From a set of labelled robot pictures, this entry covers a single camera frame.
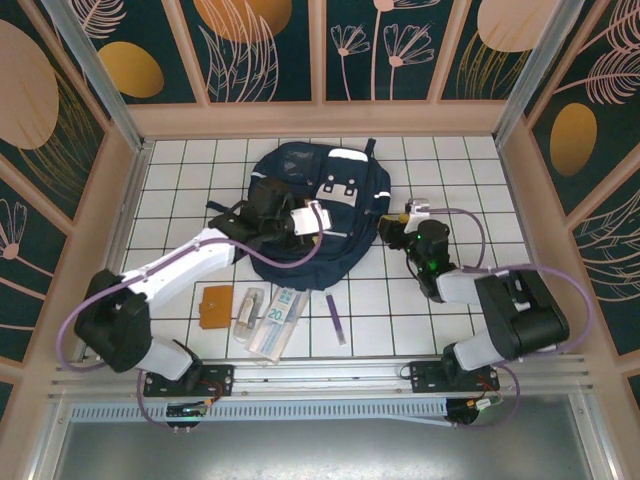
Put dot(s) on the navy blue backpack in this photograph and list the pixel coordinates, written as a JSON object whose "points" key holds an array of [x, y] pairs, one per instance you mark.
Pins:
{"points": [[345, 240]]}

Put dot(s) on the purple pen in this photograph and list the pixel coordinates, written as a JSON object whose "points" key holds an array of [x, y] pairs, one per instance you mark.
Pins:
{"points": [[336, 320]]}

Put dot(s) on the clear ruler set package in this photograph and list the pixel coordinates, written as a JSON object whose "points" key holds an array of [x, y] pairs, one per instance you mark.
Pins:
{"points": [[275, 325]]}

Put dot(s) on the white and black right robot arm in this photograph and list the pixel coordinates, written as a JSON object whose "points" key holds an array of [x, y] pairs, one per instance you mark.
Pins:
{"points": [[520, 320]]}

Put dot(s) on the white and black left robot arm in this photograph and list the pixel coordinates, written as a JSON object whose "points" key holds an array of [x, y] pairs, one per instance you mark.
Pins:
{"points": [[175, 265]]}

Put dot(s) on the clear plastic stationery pack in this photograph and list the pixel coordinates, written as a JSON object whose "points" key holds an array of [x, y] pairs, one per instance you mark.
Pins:
{"points": [[247, 315]]}

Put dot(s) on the brown leather card wallet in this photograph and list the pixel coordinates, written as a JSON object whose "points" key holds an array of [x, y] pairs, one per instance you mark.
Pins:
{"points": [[216, 307]]}

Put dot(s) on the small electronics board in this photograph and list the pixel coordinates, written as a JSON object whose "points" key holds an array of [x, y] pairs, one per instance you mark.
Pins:
{"points": [[187, 410], [475, 405]]}

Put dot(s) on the grey metal sheet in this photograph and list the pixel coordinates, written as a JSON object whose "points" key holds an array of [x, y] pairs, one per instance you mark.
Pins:
{"points": [[320, 452]]}

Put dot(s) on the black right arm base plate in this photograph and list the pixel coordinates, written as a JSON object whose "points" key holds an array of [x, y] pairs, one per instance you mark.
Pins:
{"points": [[425, 377]]}

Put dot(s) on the aluminium mounting rail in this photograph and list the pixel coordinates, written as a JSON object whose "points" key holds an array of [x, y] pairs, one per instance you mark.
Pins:
{"points": [[320, 372]]}

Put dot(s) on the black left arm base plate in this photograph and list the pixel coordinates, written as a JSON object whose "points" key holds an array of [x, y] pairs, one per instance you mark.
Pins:
{"points": [[220, 380]]}

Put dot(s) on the aluminium frame post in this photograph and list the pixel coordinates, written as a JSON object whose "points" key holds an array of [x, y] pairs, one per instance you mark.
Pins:
{"points": [[100, 80], [535, 70]]}

